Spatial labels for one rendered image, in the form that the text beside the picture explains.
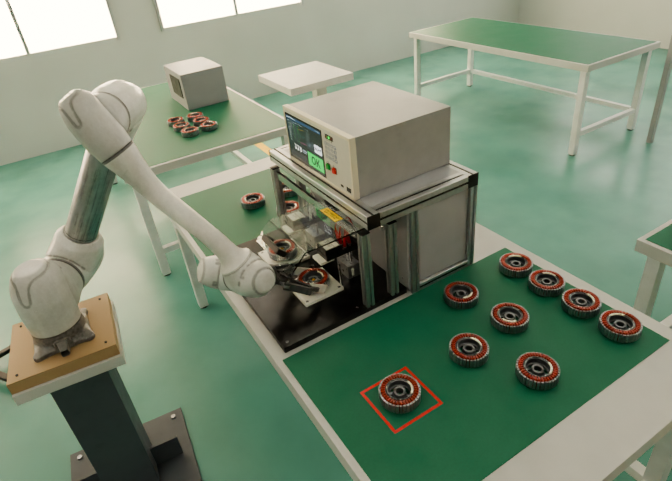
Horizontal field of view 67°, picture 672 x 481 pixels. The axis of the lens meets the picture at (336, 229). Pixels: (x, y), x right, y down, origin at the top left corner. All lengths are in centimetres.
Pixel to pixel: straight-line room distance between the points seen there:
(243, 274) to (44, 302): 65
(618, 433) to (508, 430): 26
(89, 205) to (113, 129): 38
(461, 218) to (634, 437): 79
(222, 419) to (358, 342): 105
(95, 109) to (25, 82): 467
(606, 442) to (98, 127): 146
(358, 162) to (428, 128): 27
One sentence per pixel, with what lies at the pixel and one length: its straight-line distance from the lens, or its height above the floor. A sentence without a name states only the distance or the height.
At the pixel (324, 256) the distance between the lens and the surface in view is 172.
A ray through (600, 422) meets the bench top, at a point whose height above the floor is 75.
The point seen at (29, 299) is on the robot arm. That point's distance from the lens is 177.
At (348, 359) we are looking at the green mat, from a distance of 155.
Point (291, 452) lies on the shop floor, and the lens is 231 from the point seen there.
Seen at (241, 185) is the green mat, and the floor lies 75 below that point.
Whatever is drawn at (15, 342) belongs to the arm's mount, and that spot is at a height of 79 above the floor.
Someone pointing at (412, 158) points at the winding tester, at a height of 118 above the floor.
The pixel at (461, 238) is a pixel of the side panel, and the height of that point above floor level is 87.
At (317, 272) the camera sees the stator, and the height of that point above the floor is 81.
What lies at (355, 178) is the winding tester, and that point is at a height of 119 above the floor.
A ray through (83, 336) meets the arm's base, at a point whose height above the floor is 81.
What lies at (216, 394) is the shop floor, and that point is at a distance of 259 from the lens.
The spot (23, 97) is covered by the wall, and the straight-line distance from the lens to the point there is 614.
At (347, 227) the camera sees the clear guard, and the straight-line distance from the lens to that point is 153.
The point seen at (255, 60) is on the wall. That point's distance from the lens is 662.
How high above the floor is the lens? 187
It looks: 32 degrees down
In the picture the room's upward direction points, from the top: 7 degrees counter-clockwise
